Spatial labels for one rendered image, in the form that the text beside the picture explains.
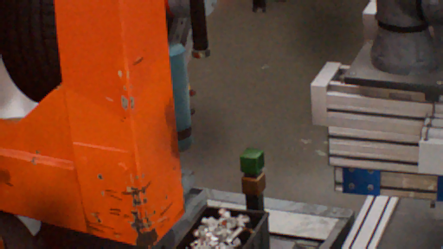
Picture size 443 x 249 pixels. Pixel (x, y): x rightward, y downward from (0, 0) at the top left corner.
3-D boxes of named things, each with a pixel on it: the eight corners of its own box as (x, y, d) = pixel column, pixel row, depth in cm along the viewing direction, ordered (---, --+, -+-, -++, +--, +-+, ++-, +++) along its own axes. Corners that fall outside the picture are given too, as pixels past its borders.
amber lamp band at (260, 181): (249, 185, 199) (247, 169, 197) (266, 188, 197) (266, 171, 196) (240, 194, 196) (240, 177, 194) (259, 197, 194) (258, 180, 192)
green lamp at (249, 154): (247, 164, 197) (246, 146, 195) (266, 167, 195) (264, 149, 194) (239, 173, 194) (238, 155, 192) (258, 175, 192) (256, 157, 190)
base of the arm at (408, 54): (440, 53, 193) (439, 10, 189) (431, 78, 180) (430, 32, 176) (378, 46, 198) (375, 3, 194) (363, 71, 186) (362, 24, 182)
